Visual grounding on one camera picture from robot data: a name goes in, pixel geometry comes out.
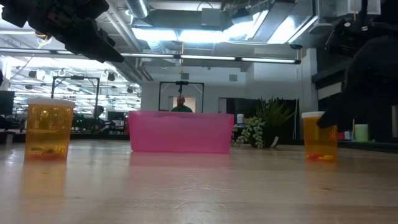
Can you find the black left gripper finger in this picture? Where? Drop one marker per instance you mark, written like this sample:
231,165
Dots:
99,49

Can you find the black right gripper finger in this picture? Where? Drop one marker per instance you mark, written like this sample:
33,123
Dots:
342,113

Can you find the medium amber pill bottle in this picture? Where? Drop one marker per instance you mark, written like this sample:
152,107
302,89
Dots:
317,143

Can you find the large amber pill bottle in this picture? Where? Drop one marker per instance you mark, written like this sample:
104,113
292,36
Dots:
48,130

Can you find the pink plastic basket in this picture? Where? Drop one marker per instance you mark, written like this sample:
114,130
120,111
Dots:
182,133

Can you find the small red box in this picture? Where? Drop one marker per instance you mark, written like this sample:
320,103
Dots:
341,136

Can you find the pale green cup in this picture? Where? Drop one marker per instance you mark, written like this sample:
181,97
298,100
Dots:
362,133

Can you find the spiky green potted plant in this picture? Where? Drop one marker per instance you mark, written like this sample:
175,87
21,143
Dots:
273,115

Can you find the person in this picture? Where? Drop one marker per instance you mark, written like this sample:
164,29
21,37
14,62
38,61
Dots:
182,109
101,121

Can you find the trailing bead succulent plant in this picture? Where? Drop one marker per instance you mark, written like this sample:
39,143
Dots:
250,129

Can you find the white plastic bottle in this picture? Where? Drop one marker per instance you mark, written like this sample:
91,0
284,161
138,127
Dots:
240,119

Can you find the black monitor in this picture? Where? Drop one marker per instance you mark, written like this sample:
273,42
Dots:
7,102

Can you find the long ceiling light bar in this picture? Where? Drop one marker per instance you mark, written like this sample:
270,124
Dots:
205,58

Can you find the grey ceiling unit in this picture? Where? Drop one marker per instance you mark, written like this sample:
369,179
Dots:
211,18

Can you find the black frame stand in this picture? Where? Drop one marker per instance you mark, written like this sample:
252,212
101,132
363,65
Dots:
181,82
76,77

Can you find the silver ceiling duct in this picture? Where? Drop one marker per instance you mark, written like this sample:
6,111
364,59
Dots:
136,7

